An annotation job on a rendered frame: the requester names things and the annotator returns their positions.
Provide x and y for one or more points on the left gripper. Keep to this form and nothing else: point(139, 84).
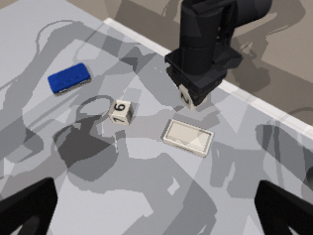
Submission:
point(199, 69)

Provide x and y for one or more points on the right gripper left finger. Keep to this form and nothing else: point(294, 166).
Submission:
point(32, 207)

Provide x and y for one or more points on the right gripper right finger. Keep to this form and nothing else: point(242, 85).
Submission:
point(278, 208)

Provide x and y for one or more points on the grey bottle with blue cap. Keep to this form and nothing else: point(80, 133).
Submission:
point(310, 177)

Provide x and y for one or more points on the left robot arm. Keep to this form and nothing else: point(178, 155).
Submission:
point(200, 21)

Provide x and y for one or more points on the beige number cube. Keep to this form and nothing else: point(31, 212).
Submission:
point(185, 98)
point(121, 112)

